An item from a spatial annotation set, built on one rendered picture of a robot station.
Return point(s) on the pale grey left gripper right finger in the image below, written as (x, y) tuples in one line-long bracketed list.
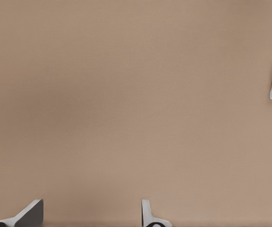
[(147, 215)]

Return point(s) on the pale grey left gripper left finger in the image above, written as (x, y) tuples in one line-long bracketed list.
[(29, 214)]

